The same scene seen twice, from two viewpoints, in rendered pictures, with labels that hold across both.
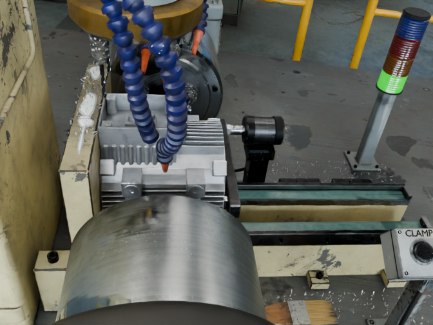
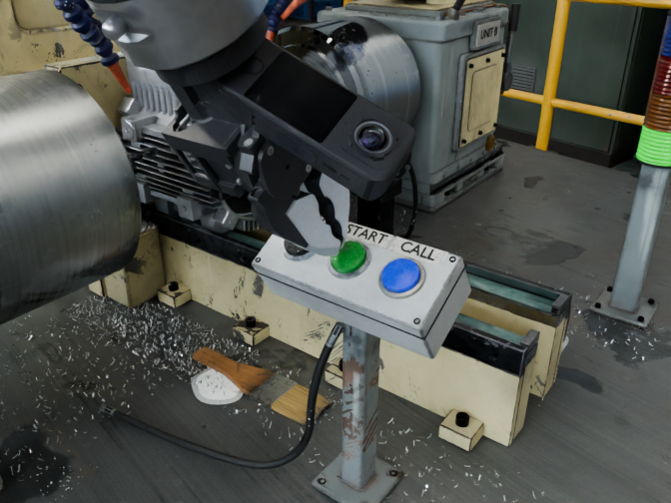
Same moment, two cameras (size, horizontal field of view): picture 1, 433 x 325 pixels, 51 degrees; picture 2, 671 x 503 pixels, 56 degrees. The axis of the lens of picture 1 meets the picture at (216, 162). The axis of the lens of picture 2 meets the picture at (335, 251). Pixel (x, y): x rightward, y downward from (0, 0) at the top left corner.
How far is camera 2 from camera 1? 0.73 m
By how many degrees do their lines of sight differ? 40
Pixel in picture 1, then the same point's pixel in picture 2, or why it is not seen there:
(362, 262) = (414, 374)
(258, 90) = (557, 198)
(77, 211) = not seen: hidden behind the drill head
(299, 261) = (326, 331)
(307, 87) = not seen: hidden behind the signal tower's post
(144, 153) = (161, 99)
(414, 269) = (273, 259)
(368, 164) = (629, 311)
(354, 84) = not seen: outside the picture
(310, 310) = (290, 394)
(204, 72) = (341, 73)
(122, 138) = (143, 73)
